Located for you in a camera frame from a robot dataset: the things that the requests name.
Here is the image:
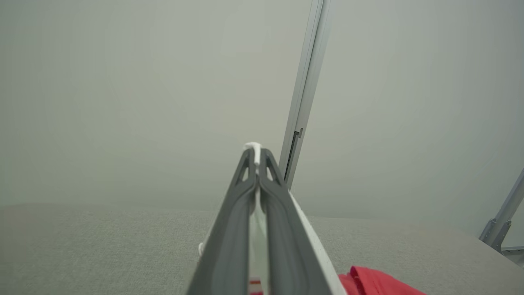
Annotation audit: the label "red garment with striped trim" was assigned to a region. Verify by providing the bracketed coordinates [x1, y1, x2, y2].
[199, 141, 348, 295]

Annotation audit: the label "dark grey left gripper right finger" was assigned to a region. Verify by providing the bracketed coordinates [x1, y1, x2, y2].
[259, 148, 334, 295]

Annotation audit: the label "red shorts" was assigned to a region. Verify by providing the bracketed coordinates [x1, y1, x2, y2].
[338, 266, 426, 295]

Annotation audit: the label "grey aluminium partition post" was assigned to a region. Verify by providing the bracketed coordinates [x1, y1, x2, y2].
[278, 0, 332, 191]

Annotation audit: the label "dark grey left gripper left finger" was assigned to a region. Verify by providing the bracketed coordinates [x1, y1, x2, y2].
[186, 148, 258, 295]

